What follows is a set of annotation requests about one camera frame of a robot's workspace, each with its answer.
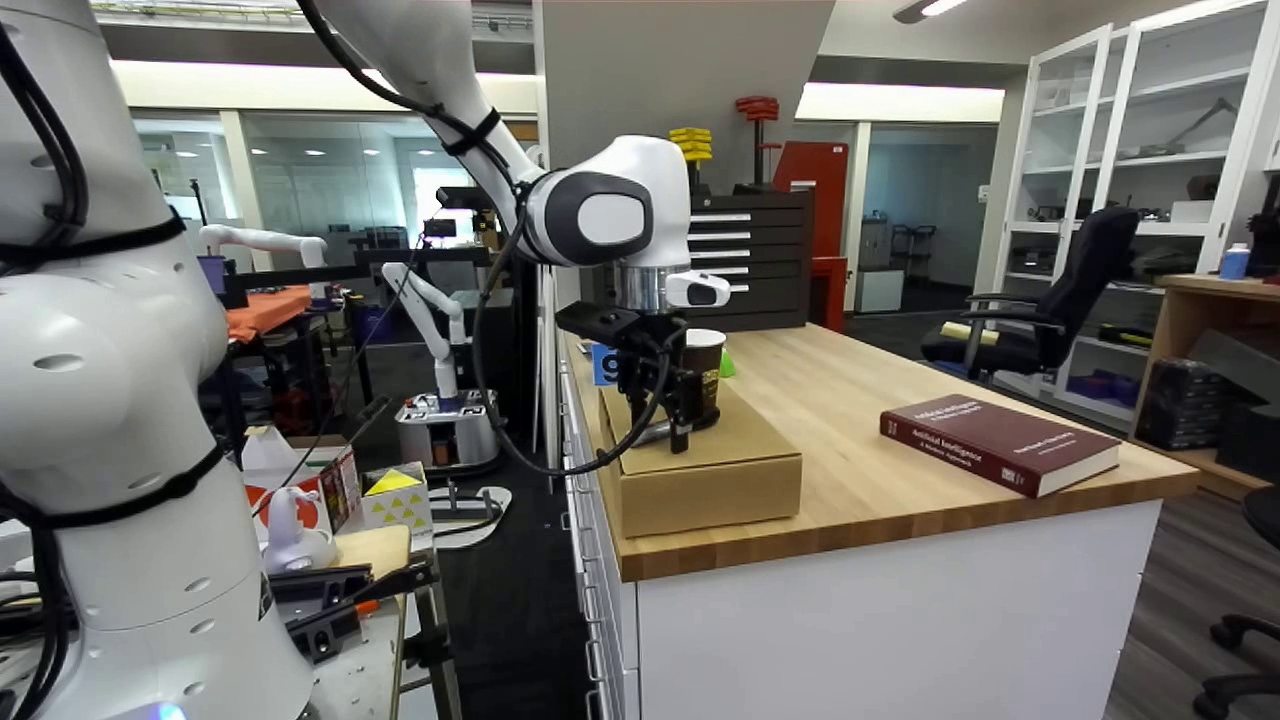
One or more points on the yellow white tissue box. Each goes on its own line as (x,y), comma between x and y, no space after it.
(398,500)

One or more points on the blue cup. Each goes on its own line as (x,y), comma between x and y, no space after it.
(1236,261)

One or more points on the ceiling light fixture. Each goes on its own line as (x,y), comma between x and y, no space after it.
(926,9)

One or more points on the orange cloth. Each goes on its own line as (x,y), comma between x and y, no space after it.
(266,315)

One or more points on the brown paper cup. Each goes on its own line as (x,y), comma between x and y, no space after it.
(707,344)

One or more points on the red cabinet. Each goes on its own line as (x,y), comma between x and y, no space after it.
(822,174)

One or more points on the flat cardboard box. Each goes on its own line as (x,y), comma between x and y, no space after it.
(707,487)

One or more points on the black tool chest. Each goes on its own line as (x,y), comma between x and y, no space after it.
(773,267)

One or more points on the black office chair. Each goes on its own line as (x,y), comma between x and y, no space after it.
(1094,267)
(1263,521)

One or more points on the small white robot arm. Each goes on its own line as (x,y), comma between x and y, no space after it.
(445,428)

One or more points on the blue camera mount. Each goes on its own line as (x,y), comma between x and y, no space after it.
(601,360)

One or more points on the white red carton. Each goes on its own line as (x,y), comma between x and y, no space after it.
(321,500)

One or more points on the red topped pole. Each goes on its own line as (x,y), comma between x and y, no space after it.
(758,104)

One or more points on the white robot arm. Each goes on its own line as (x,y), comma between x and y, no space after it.
(107,400)

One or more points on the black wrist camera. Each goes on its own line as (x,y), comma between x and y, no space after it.
(597,320)

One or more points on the wooden shelf desk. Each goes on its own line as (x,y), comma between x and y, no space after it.
(1203,301)

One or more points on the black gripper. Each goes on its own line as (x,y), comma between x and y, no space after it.
(652,344)

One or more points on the black storage boxes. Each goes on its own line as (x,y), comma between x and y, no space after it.
(1182,400)

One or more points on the dark red hardcover book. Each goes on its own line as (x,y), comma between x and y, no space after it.
(1002,443)

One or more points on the yellow sign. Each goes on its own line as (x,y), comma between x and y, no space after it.
(689,147)

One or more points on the white open shelving unit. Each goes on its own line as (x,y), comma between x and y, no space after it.
(1116,81)

